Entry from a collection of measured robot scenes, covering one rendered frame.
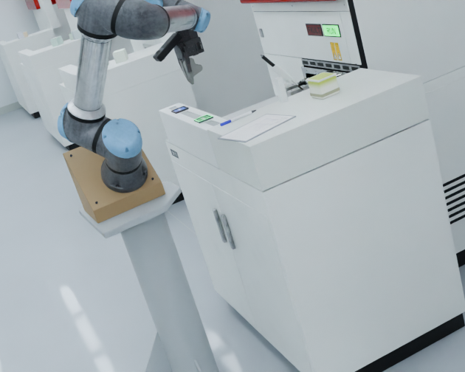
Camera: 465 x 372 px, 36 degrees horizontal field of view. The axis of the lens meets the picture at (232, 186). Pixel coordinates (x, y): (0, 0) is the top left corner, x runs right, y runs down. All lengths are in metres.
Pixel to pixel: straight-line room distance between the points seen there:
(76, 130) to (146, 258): 0.49
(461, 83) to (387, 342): 1.04
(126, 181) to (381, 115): 0.83
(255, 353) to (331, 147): 1.03
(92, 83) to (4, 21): 8.27
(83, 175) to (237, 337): 1.06
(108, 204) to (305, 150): 0.65
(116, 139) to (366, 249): 0.88
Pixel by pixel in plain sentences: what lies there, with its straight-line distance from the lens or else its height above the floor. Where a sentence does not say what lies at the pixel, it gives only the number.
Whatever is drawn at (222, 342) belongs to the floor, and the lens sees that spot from 3.03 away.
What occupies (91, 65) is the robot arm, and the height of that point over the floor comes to 1.31.
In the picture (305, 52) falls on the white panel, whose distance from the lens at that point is 2.97.
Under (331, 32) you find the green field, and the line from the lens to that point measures 2.74.
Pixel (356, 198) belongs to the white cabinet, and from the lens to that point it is 2.29.
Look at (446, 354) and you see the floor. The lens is 2.66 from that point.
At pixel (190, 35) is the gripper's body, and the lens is 2.48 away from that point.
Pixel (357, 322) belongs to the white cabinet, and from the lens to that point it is 2.45.
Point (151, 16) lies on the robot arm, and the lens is 1.97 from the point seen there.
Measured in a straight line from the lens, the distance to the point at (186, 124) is 2.60.
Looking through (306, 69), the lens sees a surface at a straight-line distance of 2.98.
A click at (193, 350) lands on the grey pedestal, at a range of 2.55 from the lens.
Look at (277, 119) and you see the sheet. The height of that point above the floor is 0.97.
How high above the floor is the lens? 1.58
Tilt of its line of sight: 20 degrees down
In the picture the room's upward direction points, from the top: 17 degrees counter-clockwise
